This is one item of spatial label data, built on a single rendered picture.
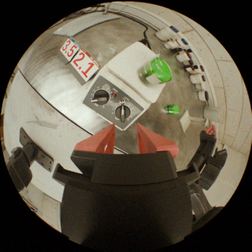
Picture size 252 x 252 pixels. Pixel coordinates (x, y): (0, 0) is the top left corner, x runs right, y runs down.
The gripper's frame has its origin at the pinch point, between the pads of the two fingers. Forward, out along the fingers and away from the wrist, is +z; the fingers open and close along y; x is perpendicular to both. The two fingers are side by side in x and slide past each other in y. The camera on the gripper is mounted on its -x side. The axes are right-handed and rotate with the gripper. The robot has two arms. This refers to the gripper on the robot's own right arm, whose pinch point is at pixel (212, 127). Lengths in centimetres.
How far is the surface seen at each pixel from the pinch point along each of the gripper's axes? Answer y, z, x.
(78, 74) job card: 38.5, -25.1, 15.8
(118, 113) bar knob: 23.8, -24.2, 11.4
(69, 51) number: 48, -23, 14
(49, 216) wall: -24, -302, 33
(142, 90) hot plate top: 25.1, -18.7, 7.4
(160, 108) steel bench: 15.1, -11.0, 16.2
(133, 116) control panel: 21.2, -22.1, 11.1
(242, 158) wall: -100, 62, -68
